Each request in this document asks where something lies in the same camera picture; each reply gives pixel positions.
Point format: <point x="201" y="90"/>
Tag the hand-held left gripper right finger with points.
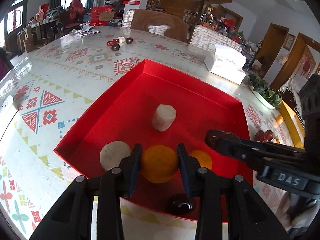
<point x="182" y="170"/>

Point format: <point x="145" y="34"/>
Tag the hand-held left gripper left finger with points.
<point x="136" y="170"/>

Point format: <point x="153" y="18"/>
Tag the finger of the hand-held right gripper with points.
<point x="250" y="152"/>

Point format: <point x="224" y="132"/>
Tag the large dull orange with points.
<point x="160" y="163"/>

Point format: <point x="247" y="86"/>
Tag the red cardboard tray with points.
<point x="155" y="90"/>

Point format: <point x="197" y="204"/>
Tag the person's right hand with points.
<point x="297" y="212"/>

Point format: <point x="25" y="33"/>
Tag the small bright orange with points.
<point x="279" y="119"/>
<point x="202" y="158"/>

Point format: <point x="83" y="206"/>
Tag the yellow box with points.
<point x="291" y="120"/>

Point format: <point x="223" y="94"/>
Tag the round white rice cake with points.
<point x="113" y="155"/>

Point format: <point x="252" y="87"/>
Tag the white cylinder cake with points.
<point x="163" y="117"/>

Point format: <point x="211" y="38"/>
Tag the plate of green vegetables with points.
<point x="265" y="90"/>

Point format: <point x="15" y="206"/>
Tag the white tissue box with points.
<point x="225" y="62"/>

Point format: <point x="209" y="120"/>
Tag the wooden door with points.
<point x="273" y="42"/>

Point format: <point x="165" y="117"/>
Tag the patterned tablecloth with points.
<point x="75" y="85"/>

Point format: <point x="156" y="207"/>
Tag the chair with patterned cover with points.
<point x="212" y="37"/>

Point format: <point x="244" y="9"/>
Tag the white sugarcane chunk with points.
<point x="121" y="39"/>

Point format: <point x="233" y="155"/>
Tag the white power strip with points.
<point x="6" y="112"/>

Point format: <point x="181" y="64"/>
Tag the brown wooden chair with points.
<point x="160" y="18"/>

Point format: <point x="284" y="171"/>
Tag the red gift box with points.
<point x="100" y="16"/>

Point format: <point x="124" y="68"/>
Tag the cardboard boxes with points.
<point x="27" y="38"/>

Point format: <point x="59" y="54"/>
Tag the red jacket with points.
<point x="76" y="8"/>

